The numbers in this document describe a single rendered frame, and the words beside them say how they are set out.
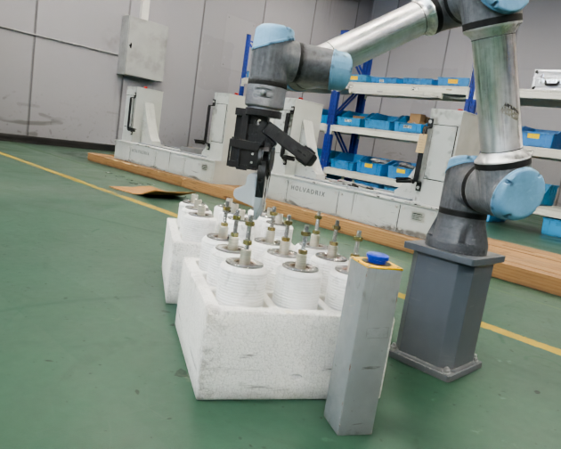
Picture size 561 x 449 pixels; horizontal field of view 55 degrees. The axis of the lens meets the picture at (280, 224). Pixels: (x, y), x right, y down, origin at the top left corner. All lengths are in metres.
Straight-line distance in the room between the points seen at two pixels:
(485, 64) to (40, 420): 1.06
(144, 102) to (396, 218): 3.16
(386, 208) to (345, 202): 0.30
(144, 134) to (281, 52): 4.51
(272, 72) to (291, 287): 0.41
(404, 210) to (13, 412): 2.47
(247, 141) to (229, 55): 7.97
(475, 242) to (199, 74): 7.51
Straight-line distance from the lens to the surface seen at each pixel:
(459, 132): 3.08
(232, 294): 1.04
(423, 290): 1.37
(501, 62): 1.21
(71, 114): 7.60
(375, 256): 0.95
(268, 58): 1.02
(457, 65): 10.40
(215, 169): 4.29
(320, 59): 1.04
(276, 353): 1.06
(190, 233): 1.56
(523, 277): 2.77
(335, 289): 1.12
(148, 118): 5.48
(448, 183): 1.36
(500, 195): 1.21
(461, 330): 1.37
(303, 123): 3.86
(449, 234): 1.34
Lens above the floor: 0.50
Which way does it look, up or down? 9 degrees down
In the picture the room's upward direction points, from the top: 9 degrees clockwise
